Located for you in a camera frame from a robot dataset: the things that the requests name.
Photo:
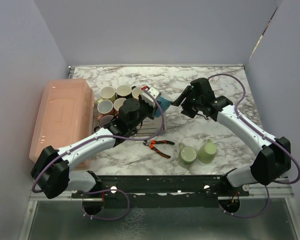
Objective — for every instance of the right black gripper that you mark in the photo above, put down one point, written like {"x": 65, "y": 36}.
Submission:
{"x": 187, "y": 110}

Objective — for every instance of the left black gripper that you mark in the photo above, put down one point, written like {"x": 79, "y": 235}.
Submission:
{"x": 151, "y": 116}

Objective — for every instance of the blue mug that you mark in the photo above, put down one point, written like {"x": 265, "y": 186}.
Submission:
{"x": 165, "y": 102}

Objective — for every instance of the yellow mug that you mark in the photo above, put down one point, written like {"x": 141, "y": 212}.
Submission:
{"x": 136, "y": 91}

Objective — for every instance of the light pink mug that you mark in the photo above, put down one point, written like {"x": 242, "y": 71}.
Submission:
{"x": 118, "y": 103}

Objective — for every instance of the black glossy mug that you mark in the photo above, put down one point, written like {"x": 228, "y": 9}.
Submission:
{"x": 124, "y": 91}

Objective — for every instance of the salmon pink mug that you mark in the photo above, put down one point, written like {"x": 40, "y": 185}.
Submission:
{"x": 105, "y": 108}

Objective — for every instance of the yellow-green faceted mug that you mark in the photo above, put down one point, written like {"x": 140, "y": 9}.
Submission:
{"x": 107, "y": 93}

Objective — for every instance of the lilac wavy-pattern mug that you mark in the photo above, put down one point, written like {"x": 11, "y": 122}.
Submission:
{"x": 105, "y": 120}

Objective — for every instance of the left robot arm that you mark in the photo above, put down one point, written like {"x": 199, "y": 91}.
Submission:
{"x": 52, "y": 171}

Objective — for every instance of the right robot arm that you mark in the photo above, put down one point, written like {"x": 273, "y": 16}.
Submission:
{"x": 272, "y": 153}

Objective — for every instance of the pale green upright mug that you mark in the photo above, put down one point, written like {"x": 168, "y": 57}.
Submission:
{"x": 187, "y": 154}

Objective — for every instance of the green tilted mug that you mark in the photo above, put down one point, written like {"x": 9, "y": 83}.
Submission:
{"x": 207, "y": 152}

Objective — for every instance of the silver metal tray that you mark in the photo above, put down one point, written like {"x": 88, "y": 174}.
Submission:
{"x": 148, "y": 127}

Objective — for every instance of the pink plastic storage box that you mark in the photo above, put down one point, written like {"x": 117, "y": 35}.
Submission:
{"x": 65, "y": 115}

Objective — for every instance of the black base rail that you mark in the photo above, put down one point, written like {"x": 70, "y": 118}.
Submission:
{"x": 155, "y": 191}

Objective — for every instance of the aluminium frame rail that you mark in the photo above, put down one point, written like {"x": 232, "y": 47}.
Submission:
{"x": 276, "y": 190}

